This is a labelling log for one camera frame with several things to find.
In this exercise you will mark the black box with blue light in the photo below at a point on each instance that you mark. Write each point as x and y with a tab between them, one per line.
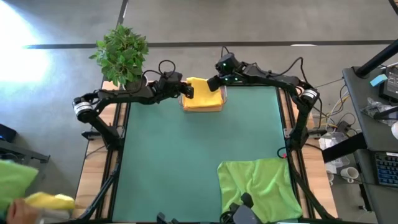
7	133

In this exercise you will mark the small black object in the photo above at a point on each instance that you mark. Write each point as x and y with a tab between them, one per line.
164	219

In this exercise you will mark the green leafy plant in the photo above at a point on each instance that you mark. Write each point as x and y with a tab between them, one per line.
121	53

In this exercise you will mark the black flat bar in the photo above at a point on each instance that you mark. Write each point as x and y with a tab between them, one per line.
345	147

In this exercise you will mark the clear plastic wrapper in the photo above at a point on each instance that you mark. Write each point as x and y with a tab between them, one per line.
374	107

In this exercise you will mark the dark grey stand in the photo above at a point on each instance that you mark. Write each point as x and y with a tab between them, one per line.
18	151

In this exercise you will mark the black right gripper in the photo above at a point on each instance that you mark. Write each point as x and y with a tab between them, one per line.
230	70

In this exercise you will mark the black backlit keyboard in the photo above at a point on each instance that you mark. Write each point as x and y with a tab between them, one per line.
387	169

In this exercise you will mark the yellow microfiber towel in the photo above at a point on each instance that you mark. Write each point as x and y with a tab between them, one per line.
49	201
203	93

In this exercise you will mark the person's hand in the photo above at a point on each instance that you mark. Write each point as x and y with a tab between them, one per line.
21	213

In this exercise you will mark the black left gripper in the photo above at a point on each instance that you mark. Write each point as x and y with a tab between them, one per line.
171	84

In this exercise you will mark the black electronic box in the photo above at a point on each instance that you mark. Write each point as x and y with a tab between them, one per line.
391	87

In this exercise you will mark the black aluminium table frame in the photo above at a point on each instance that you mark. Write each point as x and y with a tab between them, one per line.
282	93

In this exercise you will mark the dark grey side desk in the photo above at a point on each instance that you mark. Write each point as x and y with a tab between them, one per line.
382	140

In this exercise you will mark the green microfiber towel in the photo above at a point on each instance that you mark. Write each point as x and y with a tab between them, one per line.
15	183
264	180

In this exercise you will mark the black power adapter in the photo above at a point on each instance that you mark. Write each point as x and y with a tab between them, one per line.
343	127

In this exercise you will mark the white mug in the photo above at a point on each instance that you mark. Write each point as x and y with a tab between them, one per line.
349	174

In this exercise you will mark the dark grey object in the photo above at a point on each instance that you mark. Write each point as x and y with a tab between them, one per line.
245	214

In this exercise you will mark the clear plastic bin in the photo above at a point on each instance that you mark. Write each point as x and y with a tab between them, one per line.
225	96

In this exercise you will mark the silver metal bracket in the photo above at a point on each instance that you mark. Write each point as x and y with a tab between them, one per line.
287	132

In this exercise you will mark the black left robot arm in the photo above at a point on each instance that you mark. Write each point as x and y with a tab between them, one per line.
124	95

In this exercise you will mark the white round object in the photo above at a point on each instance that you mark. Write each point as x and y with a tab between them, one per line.
395	130

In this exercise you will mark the white plant pot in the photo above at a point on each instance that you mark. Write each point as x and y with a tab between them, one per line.
136	83

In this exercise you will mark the black pole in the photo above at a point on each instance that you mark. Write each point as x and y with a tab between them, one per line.
376	59

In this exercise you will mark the light blue block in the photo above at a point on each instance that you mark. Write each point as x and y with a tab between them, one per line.
377	80

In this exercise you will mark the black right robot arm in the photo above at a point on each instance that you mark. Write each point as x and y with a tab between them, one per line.
280	81

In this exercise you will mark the clear plastic bag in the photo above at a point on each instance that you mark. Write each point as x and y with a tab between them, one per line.
329	143

